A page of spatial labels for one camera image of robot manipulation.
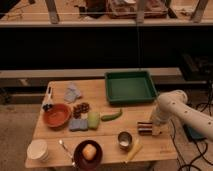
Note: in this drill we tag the black foot pedal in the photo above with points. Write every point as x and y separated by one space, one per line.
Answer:
192 134

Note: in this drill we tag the crumpled light blue cloth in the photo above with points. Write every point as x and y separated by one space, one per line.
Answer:
72 93

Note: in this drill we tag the green chili pepper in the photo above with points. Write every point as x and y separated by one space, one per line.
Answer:
111 116

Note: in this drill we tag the metal spoon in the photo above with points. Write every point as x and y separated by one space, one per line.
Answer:
64 146

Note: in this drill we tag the orange clay bowl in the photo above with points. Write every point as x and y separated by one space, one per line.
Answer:
57 116

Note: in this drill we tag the dark red plate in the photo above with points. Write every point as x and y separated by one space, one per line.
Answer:
81 162

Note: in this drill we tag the blue sponge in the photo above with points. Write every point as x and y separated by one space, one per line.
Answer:
78 125

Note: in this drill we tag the green plastic tray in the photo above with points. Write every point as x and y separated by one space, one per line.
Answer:
129 87

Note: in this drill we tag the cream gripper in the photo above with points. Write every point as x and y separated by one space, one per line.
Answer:
156 128

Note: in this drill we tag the white handled brush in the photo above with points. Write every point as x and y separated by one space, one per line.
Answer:
48 102

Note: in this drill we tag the bunch of dark grapes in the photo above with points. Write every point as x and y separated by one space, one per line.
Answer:
79 109

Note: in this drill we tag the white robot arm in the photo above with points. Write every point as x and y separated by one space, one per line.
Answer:
174 103

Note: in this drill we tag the white paper cup stack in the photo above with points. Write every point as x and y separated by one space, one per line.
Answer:
38 150

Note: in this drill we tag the light green sponge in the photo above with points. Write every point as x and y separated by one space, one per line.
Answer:
93 120

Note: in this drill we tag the yellow banana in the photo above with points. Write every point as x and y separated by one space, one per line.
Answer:
135 149

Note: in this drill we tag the small metal cup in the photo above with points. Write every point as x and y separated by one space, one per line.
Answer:
125 140

